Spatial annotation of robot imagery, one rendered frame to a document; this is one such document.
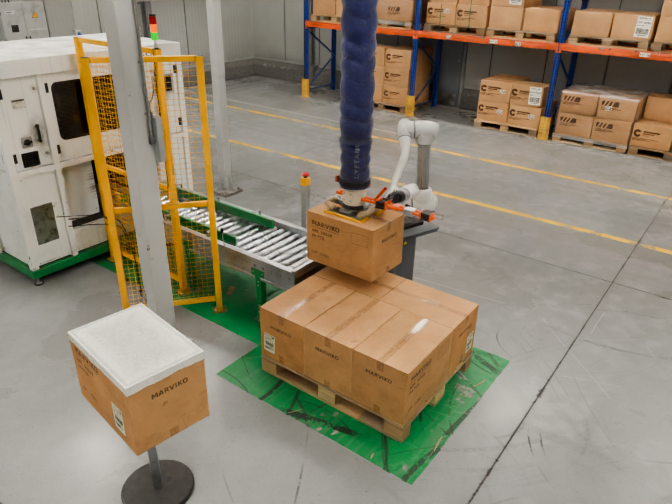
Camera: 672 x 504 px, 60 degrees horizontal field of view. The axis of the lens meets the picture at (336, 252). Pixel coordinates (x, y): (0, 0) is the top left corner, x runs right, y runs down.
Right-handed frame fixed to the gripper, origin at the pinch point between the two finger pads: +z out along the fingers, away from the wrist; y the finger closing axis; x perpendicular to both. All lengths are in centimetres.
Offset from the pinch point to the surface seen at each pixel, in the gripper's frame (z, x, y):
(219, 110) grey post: -159, 341, 13
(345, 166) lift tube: 9.9, 28.0, -23.8
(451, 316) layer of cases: 5, -61, 66
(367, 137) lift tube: 1.9, 16.1, -44.7
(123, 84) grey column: 108, 128, -80
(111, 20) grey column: 109, 131, -117
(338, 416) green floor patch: 83, -24, 120
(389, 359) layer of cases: 72, -54, 66
